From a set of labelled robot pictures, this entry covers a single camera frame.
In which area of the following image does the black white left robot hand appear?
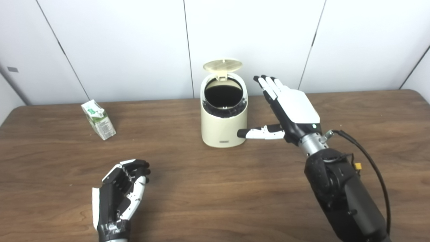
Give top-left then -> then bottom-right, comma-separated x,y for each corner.
92,159 -> 151,241

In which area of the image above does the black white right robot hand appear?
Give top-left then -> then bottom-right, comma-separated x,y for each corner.
237,75 -> 322,146

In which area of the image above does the green white milk carton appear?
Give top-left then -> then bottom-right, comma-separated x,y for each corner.
81,99 -> 117,140

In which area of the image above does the cream round bin lid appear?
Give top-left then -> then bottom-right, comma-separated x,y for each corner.
203,59 -> 243,81

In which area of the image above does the cream-colored bin body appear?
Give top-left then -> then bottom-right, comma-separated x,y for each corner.
200,72 -> 248,148

